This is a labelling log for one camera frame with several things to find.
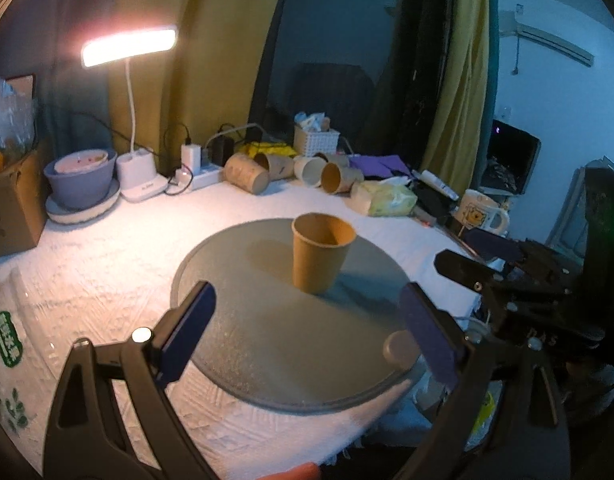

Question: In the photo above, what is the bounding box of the white tube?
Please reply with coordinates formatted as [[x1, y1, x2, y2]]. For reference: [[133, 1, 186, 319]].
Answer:
[[419, 170, 461, 200]]

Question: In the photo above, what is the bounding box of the black laptop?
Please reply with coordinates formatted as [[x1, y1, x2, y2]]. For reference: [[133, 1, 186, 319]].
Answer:
[[479, 119, 542, 196]]

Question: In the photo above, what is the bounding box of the purple cloth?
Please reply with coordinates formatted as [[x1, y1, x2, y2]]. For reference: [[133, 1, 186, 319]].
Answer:
[[348, 155, 414, 181]]

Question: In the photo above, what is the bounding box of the white cartoon mug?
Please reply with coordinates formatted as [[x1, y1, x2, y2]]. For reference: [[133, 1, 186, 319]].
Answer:
[[459, 189, 510, 237]]

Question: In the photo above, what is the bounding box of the purple bowl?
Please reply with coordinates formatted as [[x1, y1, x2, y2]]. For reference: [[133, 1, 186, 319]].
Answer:
[[43, 149, 119, 210]]

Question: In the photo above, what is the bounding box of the white inner bowl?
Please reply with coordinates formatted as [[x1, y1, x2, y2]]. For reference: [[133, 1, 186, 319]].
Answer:
[[54, 149, 112, 175]]

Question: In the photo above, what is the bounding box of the black power adapter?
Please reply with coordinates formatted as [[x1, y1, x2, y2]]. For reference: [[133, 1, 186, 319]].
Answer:
[[208, 136, 236, 166]]

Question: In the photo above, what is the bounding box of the white desk lamp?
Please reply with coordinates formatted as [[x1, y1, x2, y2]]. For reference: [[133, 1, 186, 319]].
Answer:
[[81, 28, 178, 204]]

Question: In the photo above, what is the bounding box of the white air conditioner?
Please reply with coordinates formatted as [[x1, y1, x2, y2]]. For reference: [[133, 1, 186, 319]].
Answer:
[[497, 5, 596, 67]]

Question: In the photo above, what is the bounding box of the white cable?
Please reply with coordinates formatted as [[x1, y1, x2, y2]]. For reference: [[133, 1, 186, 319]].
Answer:
[[204, 122, 264, 150]]

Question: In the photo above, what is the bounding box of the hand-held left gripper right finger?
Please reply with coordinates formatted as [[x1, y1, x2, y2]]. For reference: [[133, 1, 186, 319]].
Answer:
[[382, 282, 574, 480]]

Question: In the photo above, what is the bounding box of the clear plastic bag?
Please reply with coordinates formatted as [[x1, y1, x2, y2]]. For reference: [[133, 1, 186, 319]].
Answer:
[[0, 74, 39, 167]]

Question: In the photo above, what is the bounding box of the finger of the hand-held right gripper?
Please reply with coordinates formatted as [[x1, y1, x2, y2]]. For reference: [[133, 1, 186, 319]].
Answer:
[[433, 249, 508, 297], [462, 228, 562, 283]]

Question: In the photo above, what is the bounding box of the white paper cup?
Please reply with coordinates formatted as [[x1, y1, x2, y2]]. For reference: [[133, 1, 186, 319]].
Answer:
[[293, 156, 329, 189]]

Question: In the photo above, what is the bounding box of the green tissue pack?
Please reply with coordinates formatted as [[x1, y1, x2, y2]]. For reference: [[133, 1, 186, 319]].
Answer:
[[351, 181, 419, 218]]

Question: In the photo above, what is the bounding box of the white plastic basket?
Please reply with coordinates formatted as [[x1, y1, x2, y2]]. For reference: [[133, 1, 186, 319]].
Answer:
[[293, 125, 342, 159]]

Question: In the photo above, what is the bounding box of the black charger cable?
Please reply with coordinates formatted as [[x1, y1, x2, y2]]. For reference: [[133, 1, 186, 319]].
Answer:
[[164, 122, 193, 147]]

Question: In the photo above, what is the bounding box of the plastic bag with green print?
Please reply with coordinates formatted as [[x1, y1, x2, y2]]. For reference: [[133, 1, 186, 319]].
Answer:
[[0, 266, 50, 443]]

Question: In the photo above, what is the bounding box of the yellow curtain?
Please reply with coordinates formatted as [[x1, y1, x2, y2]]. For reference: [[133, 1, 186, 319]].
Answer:
[[107, 0, 294, 171], [426, 0, 492, 197]]

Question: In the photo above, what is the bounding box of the white charger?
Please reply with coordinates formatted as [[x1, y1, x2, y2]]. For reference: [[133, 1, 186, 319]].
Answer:
[[181, 143, 203, 171]]

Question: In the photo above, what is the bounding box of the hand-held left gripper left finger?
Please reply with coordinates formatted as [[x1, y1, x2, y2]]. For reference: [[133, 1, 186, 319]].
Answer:
[[41, 281, 223, 480]]

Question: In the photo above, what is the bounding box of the cardboard box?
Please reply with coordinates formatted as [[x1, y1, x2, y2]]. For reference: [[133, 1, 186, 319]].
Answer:
[[0, 135, 51, 260]]

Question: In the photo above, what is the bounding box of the white power strip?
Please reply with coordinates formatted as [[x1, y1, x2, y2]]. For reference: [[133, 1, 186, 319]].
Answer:
[[173, 165, 224, 192]]

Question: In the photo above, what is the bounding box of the white plate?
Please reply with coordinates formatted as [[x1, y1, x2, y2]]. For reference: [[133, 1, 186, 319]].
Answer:
[[45, 177, 122, 225]]

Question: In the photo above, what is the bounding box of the yellow packet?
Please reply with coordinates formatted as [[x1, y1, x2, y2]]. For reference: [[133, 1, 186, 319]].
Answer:
[[237, 141, 298, 159]]

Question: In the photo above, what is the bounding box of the round grey mat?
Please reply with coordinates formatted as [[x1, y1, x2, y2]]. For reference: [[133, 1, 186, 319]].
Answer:
[[170, 217, 429, 414]]

